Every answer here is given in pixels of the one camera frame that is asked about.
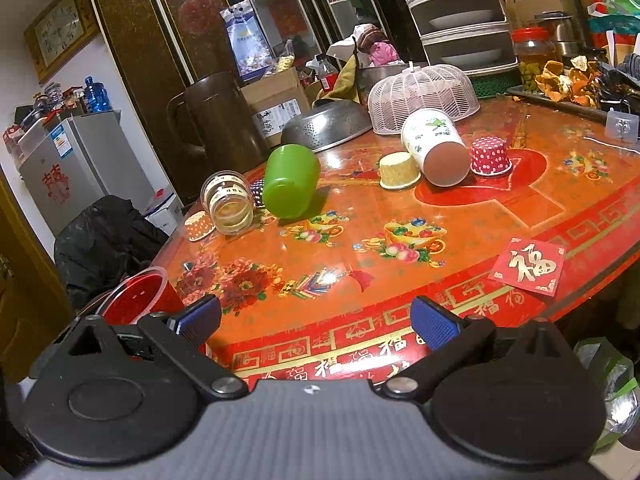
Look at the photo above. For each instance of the metal tray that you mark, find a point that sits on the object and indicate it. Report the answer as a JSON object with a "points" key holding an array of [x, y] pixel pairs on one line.
{"points": [[550, 101]]}

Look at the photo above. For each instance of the pink cloth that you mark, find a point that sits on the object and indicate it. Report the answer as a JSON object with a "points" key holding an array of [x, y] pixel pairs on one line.
{"points": [[384, 53]]}

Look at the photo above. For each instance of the green mesh mat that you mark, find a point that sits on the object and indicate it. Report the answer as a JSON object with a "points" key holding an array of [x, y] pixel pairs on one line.
{"points": [[495, 86]]}

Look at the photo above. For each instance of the clear glass cup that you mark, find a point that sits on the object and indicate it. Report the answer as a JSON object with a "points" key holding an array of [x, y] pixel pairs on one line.
{"points": [[227, 202]]}

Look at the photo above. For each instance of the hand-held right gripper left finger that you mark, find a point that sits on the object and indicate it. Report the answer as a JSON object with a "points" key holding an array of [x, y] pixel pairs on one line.
{"points": [[199, 317]]}

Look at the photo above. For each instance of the white printed paper cup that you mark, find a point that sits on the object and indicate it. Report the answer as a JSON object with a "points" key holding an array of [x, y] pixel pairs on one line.
{"points": [[432, 140]]}

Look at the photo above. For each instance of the brown plastic pitcher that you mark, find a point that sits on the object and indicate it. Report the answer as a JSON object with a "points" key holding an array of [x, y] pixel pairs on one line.
{"points": [[220, 120]]}

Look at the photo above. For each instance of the olive cloth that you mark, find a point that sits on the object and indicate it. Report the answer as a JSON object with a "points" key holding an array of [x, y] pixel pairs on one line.
{"points": [[346, 82]]}

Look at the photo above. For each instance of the framed wall clock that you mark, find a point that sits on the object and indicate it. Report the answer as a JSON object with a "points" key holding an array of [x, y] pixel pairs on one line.
{"points": [[60, 32]]}

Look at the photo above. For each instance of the blue water bottle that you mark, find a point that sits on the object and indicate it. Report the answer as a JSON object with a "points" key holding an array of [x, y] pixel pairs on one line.
{"points": [[97, 94]]}

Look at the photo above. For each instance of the red paper square gold character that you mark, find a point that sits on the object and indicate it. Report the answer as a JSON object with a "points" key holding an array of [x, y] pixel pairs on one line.
{"points": [[529, 266]]}

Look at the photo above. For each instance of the plastic bottle red label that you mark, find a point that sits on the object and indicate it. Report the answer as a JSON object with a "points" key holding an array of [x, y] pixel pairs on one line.
{"points": [[327, 79]]}

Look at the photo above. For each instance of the clear snack bag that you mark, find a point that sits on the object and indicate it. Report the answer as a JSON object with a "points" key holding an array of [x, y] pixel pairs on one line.
{"points": [[245, 40]]}

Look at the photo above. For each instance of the metal colander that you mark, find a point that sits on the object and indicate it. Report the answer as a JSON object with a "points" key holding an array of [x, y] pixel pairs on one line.
{"points": [[325, 125]]}

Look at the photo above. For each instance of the glass jar red lid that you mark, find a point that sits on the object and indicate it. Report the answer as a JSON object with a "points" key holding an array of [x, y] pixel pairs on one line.
{"points": [[532, 60]]}

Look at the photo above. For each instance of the cardboard box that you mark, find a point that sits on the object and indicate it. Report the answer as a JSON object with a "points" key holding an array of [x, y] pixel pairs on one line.
{"points": [[277, 102]]}

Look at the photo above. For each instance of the red polka dot cupcake liner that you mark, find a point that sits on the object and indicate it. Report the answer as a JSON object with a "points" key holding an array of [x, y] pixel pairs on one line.
{"points": [[490, 156]]}

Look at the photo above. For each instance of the white carton box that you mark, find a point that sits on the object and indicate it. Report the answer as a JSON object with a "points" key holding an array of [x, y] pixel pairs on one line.
{"points": [[164, 212]]}

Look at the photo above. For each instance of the clear plastic hook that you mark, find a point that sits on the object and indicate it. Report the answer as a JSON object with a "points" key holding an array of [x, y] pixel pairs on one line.
{"points": [[622, 126]]}

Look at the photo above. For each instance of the orange cupcake liner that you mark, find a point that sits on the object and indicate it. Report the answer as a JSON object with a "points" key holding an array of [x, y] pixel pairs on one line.
{"points": [[198, 226]]}

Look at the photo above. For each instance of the dried orange peels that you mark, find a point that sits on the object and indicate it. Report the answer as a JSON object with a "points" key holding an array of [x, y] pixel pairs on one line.
{"points": [[565, 80]]}

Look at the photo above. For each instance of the grey refrigerator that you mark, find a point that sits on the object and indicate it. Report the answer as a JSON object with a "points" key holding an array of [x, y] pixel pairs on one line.
{"points": [[80, 165]]}

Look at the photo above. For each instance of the white mesh food cover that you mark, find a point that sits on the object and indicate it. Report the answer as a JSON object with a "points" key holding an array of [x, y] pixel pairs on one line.
{"points": [[425, 92]]}

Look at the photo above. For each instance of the white dish rack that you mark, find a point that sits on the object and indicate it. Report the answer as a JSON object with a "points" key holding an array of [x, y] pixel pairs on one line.
{"points": [[500, 35]]}

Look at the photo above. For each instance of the yellow cupcake liner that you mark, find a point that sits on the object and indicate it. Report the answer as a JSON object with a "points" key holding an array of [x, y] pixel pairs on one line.
{"points": [[398, 170]]}

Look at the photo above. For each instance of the red plastic cup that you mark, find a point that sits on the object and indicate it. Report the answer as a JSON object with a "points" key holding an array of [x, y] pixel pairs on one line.
{"points": [[142, 296]]}

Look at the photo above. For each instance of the dark polka dot cupcake liner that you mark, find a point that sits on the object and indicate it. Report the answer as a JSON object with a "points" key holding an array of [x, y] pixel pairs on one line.
{"points": [[257, 193]]}

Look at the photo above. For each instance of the brown wooden cabinet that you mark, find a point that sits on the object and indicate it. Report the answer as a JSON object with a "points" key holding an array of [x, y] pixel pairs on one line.
{"points": [[150, 35]]}

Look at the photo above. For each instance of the green plastic cup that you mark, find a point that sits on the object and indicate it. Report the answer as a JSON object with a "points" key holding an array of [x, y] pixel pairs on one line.
{"points": [[290, 180]]}

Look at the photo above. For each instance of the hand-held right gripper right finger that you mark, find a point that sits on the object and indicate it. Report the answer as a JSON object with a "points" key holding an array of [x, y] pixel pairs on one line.
{"points": [[434, 322]]}

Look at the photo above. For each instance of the green plastic bag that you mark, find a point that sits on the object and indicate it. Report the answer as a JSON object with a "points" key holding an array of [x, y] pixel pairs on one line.
{"points": [[607, 380]]}

